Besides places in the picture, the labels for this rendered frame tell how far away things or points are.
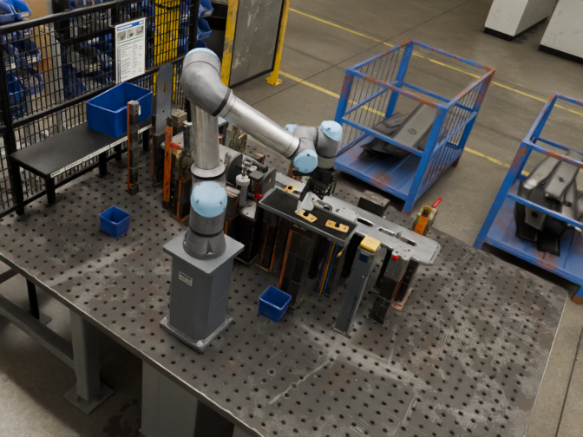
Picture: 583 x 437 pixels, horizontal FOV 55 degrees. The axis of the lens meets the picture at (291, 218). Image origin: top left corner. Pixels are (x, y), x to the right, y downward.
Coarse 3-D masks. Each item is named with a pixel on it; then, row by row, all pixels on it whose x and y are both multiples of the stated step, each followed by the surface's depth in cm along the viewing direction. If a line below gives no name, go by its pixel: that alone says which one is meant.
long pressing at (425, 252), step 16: (160, 144) 265; (256, 160) 268; (336, 208) 246; (352, 208) 248; (384, 224) 243; (384, 240) 233; (400, 240) 235; (416, 240) 237; (432, 240) 240; (416, 256) 228; (432, 256) 230
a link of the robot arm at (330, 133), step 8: (320, 128) 186; (328, 128) 184; (336, 128) 184; (320, 136) 185; (328, 136) 185; (336, 136) 185; (320, 144) 186; (328, 144) 186; (336, 144) 187; (320, 152) 189; (328, 152) 188; (336, 152) 190
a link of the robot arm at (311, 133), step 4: (288, 124) 186; (296, 124) 186; (288, 128) 184; (292, 128) 184; (296, 128) 184; (300, 128) 184; (304, 128) 185; (308, 128) 185; (312, 128) 186; (316, 128) 186; (292, 132) 183; (296, 132) 183; (300, 132) 183; (304, 132) 183; (308, 132) 184; (312, 132) 185; (316, 132) 185; (300, 136) 180; (304, 136) 180; (308, 136) 181; (312, 136) 185; (316, 136) 185; (312, 140) 182; (316, 140) 185; (316, 144) 186
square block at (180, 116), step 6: (174, 108) 284; (174, 114) 278; (180, 114) 279; (186, 114) 282; (174, 120) 278; (180, 120) 280; (186, 120) 284; (174, 126) 280; (180, 126) 282; (174, 132) 283; (180, 132) 285
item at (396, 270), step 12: (396, 252) 219; (408, 252) 219; (396, 264) 218; (384, 276) 224; (396, 276) 221; (384, 288) 228; (396, 288) 232; (384, 300) 230; (372, 312) 236; (384, 312) 233
